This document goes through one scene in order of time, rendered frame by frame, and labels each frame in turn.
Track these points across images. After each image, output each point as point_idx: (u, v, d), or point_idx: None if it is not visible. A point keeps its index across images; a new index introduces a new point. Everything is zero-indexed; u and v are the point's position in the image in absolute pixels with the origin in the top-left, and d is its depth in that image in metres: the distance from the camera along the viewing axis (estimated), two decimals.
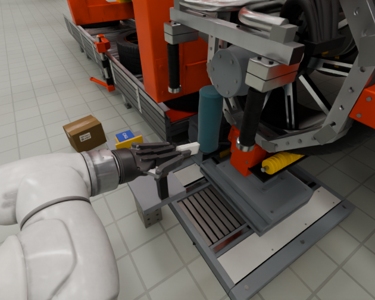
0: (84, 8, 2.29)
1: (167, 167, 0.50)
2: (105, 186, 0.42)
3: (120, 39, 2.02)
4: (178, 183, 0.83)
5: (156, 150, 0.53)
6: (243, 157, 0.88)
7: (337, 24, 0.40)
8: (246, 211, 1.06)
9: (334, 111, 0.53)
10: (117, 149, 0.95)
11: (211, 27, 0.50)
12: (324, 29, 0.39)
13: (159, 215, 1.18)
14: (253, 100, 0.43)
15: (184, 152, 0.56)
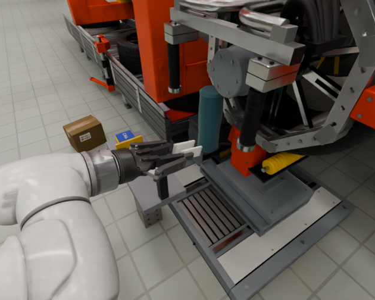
0: (84, 8, 2.29)
1: (168, 169, 0.49)
2: (105, 186, 0.42)
3: (120, 39, 2.02)
4: (178, 183, 0.83)
5: (155, 149, 0.54)
6: (243, 157, 0.88)
7: (337, 25, 0.40)
8: (246, 211, 1.06)
9: (334, 112, 0.52)
10: (117, 149, 0.95)
11: (212, 27, 0.50)
12: (324, 29, 0.39)
13: (160, 215, 1.18)
14: (254, 101, 0.43)
15: (186, 155, 0.55)
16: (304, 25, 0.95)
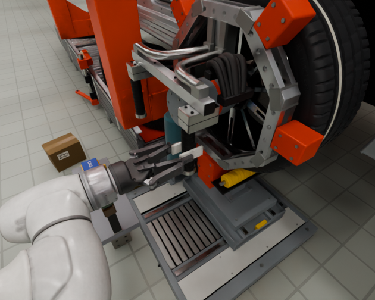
0: (69, 22, 2.33)
1: (143, 153, 0.59)
2: None
3: None
4: (133, 214, 0.87)
5: (160, 171, 0.55)
6: (206, 171, 0.99)
7: (244, 82, 0.51)
8: (221, 226, 1.14)
9: (261, 142, 0.64)
10: None
11: (158, 74, 0.61)
12: (233, 86, 0.50)
13: (128, 237, 1.22)
14: (184, 138, 0.54)
15: None
16: None
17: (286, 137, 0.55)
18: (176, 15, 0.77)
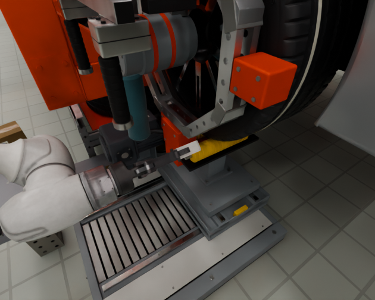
0: None
1: None
2: None
3: None
4: None
5: None
6: (172, 145, 0.84)
7: None
8: (194, 212, 0.98)
9: (219, 87, 0.48)
10: None
11: None
12: None
13: (58, 241, 1.01)
14: (103, 69, 0.39)
15: None
16: None
17: (246, 69, 0.40)
18: None
